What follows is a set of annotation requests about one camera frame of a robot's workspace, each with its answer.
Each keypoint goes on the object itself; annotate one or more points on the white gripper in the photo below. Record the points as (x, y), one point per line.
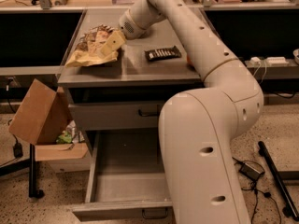
(128, 27)

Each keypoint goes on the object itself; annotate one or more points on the brown chip bag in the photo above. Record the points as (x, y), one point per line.
(85, 52)

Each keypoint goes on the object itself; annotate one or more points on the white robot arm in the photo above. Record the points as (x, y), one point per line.
(197, 126)

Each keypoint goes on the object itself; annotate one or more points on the grey drawer cabinet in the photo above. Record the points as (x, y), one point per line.
(132, 77)

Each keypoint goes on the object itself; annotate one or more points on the closed grey top drawer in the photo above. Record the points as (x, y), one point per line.
(116, 115)

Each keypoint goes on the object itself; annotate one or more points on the open grey middle drawer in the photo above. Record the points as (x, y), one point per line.
(126, 178)

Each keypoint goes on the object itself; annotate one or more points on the black snack bar wrapper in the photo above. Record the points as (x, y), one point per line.
(153, 55)

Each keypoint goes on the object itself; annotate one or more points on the orange fruit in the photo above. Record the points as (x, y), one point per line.
(189, 62)

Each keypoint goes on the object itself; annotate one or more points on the brown cardboard box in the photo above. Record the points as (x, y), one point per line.
(40, 119)

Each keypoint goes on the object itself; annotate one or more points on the green crumpled wrapper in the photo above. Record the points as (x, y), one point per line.
(64, 138)

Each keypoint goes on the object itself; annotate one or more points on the small black plug adapter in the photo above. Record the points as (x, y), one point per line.
(17, 150)

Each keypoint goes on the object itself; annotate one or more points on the white power strip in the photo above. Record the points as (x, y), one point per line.
(269, 61)

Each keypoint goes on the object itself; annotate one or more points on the black stand leg left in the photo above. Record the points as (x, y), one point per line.
(34, 191)

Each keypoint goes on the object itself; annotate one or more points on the black power adapter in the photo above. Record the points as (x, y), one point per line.
(250, 172)

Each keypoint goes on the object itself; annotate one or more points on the black metal floor bar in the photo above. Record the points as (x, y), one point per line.
(290, 210)

